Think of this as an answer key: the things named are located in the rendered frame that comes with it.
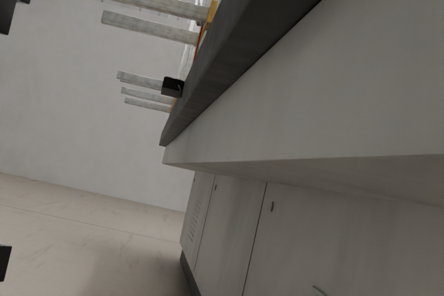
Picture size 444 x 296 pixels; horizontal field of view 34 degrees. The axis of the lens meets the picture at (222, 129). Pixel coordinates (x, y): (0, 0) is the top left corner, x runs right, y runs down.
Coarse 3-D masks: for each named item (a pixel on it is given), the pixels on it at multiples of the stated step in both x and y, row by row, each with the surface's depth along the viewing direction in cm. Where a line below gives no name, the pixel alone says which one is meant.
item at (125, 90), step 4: (124, 88) 327; (128, 88) 327; (124, 92) 327; (128, 92) 327; (132, 92) 327; (136, 92) 327; (140, 92) 327; (144, 92) 328; (148, 92) 328; (136, 96) 329; (140, 96) 327; (144, 96) 328; (148, 96) 328; (152, 96) 328; (156, 96) 328; (160, 96) 328; (164, 96) 329; (152, 100) 331; (156, 100) 328; (160, 100) 328; (164, 100) 328; (168, 100) 329; (172, 100) 329; (172, 104) 329
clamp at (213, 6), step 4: (212, 0) 152; (212, 4) 152; (216, 4) 152; (212, 8) 152; (216, 8) 152; (208, 12) 154; (212, 12) 152; (208, 16) 152; (212, 16) 152; (208, 20) 152; (204, 24) 161; (208, 24) 154; (204, 28) 159; (208, 28) 158
